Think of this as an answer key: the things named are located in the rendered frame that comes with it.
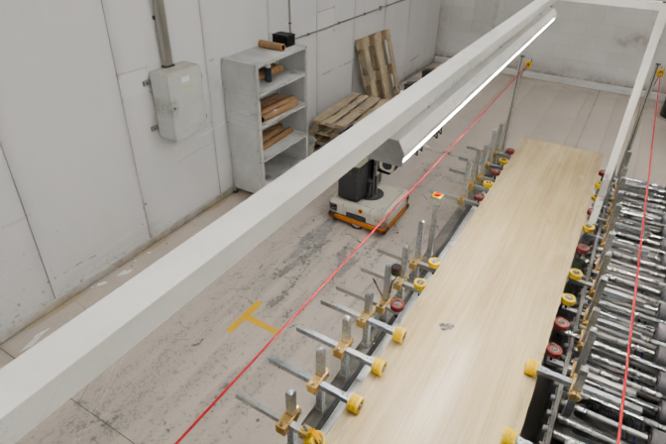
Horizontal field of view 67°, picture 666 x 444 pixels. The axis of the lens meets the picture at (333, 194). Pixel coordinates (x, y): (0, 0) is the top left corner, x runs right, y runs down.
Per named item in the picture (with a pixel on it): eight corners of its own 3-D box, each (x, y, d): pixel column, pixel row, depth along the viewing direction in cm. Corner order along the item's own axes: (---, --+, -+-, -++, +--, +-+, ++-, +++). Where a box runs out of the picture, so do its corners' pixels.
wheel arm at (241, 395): (236, 398, 237) (235, 393, 235) (240, 393, 239) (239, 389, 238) (300, 435, 221) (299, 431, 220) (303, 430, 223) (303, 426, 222)
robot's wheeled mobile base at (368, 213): (327, 217, 532) (327, 197, 519) (356, 191, 579) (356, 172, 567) (384, 237, 503) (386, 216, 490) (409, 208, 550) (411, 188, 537)
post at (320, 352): (315, 413, 261) (315, 349, 236) (319, 408, 263) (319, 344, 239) (321, 417, 259) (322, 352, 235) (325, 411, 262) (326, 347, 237)
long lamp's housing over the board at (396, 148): (366, 158, 151) (367, 133, 147) (535, 18, 329) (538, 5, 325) (402, 167, 146) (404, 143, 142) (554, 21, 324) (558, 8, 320)
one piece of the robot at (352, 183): (335, 206, 525) (337, 133, 482) (360, 184, 566) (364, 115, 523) (364, 216, 511) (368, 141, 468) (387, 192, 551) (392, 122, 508)
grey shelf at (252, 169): (233, 192, 580) (220, 57, 500) (279, 162, 647) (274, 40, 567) (264, 203, 561) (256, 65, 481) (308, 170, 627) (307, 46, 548)
